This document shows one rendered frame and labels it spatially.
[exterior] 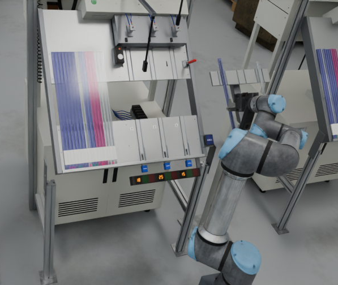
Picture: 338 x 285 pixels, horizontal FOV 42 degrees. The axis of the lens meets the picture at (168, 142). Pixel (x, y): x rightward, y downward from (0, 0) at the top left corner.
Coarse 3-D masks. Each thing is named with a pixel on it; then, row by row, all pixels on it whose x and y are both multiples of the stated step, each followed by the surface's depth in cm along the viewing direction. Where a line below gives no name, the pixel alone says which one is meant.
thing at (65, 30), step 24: (48, 24) 190; (72, 24) 194; (96, 24) 199; (48, 48) 189; (72, 48) 193; (96, 48) 197; (144, 48) 206; (168, 48) 211; (120, 72) 200; (144, 72) 204; (168, 72) 209
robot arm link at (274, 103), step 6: (264, 96) 183; (270, 96) 180; (276, 96) 177; (282, 96) 179; (258, 102) 184; (264, 102) 180; (270, 102) 178; (276, 102) 177; (282, 102) 178; (258, 108) 185; (264, 108) 179; (270, 108) 178; (276, 108) 177; (282, 108) 178; (276, 114) 181
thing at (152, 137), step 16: (128, 128) 197; (144, 128) 200; (160, 128) 203; (176, 128) 206; (192, 128) 209; (128, 144) 196; (144, 144) 199; (160, 144) 202; (176, 144) 205; (192, 144) 208; (128, 160) 195; (144, 160) 198
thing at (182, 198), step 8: (112, 112) 235; (136, 112) 236; (112, 120) 228; (208, 152) 216; (208, 160) 217; (176, 184) 251; (176, 192) 246; (40, 200) 223; (184, 200) 241; (40, 208) 218; (184, 208) 239; (40, 216) 214; (176, 256) 249; (40, 272) 225; (40, 280) 221; (48, 280) 222; (56, 280) 223
